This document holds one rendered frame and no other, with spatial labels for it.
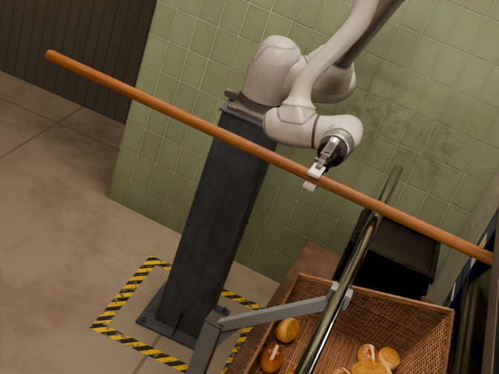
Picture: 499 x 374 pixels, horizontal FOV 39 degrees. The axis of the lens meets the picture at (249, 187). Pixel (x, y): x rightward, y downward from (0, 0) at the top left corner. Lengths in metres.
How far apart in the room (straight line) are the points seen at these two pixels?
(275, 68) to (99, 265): 1.29
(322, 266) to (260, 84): 0.70
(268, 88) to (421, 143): 0.84
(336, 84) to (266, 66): 0.26
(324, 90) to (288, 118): 0.47
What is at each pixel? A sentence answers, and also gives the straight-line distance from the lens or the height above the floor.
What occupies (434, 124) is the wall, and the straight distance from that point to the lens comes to 2.97.
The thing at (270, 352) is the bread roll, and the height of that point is 0.64.
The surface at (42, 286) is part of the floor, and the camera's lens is 3.04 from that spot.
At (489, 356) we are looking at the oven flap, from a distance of 1.05.
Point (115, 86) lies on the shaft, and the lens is 1.90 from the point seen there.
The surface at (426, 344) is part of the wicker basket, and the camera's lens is 2.20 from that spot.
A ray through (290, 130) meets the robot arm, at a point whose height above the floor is 1.17.
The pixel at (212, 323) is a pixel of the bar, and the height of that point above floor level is 0.95.
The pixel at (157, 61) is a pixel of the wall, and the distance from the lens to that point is 3.27.
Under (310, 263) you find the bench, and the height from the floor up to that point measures 0.58.
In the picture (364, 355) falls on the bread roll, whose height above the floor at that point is 0.63.
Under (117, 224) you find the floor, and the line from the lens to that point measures 3.48.
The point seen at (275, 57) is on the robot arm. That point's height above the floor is 1.23.
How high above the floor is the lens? 1.97
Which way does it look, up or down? 28 degrees down
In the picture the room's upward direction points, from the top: 20 degrees clockwise
